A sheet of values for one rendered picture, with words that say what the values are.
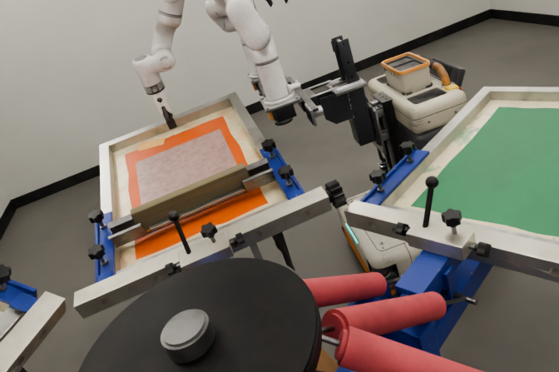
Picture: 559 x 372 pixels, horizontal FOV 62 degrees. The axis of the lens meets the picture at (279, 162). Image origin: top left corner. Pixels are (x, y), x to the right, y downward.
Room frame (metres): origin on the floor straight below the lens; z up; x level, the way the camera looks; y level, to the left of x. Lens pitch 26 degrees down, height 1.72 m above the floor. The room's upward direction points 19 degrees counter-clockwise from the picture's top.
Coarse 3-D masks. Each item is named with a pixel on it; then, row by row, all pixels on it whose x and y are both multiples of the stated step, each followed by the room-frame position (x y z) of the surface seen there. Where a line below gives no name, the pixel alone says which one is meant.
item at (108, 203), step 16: (224, 96) 1.88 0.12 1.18; (192, 112) 1.83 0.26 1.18; (208, 112) 1.84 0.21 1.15; (240, 112) 1.71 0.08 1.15; (144, 128) 1.83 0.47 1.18; (160, 128) 1.81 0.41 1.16; (256, 128) 1.56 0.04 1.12; (112, 144) 1.78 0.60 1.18; (128, 144) 1.80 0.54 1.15; (256, 144) 1.47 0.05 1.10; (112, 160) 1.73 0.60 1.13; (112, 176) 1.59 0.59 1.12; (112, 192) 1.48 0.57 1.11; (112, 208) 1.38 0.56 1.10; (192, 240) 1.11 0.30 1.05
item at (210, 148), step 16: (192, 128) 1.78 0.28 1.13; (208, 128) 1.74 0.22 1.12; (224, 128) 1.70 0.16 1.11; (192, 144) 1.66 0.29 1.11; (208, 144) 1.63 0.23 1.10; (224, 144) 1.59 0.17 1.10; (192, 160) 1.56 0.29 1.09; (208, 160) 1.53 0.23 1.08; (224, 160) 1.50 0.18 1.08; (240, 160) 1.46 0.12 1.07; (192, 176) 1.46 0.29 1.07; (208, 176) 1.43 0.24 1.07; (256, 192) 1.27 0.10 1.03; (224, 208) 1.25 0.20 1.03; (240, 208) 1.22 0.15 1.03
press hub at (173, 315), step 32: (160, 288) 0.56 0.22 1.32; (192, 288) 0.54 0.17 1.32; (224, 288) 0.51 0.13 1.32; (256, 288) 0.49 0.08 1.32; (288, 288) 0.47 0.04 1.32; (128, 320) 0.51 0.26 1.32; (160, 320) 0.49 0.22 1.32; (192, 320) 0.44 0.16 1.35; (224, 320) 0.45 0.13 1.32; (256, 320) 0.43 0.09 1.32; (288, 320) 0.42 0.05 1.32; (320, 320) 0.41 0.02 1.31; (96, 352) 0.47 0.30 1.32; (128, 352) 0.46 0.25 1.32; (160, 352) 0.44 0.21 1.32; (192, 352) 0.40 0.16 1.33; (224, 352) 0.40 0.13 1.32; (256, 352) 0.39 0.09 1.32; (288, 352) 0.37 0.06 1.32
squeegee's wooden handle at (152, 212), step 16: (224, 176) 1.25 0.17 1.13; (240, 176) 1.26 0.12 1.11; (176, 192) 1.24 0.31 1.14; (192, 192) 1.23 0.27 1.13; (208, 192) 1.24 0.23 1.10; (224, 192) 1.25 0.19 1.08; (144, 208) 1.21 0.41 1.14; (160, 208) 1.22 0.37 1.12; (176, 208) 1.23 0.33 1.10; (144, 224) 1.22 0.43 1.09
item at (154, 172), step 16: (176, 144) 1.70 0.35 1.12; (128, 160) 1.70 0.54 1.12; (144, 160) 1.66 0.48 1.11; (160, 160) 1.62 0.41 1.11; (176, 160) 1.59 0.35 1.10; (128, 176) 1.58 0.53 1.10; (144, 176) 1.55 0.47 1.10; (160, 176) 1.52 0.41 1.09; (176, 176) 1.49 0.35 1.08; (144, 192) 1.46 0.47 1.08; (160, 192) 1.43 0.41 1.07; (192, 224) 1.22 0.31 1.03; (144, 240) 1.22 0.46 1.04; (160, 240) 1.20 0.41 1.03; (176, 240) 1.18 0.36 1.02; (144, 256) 1.15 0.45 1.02
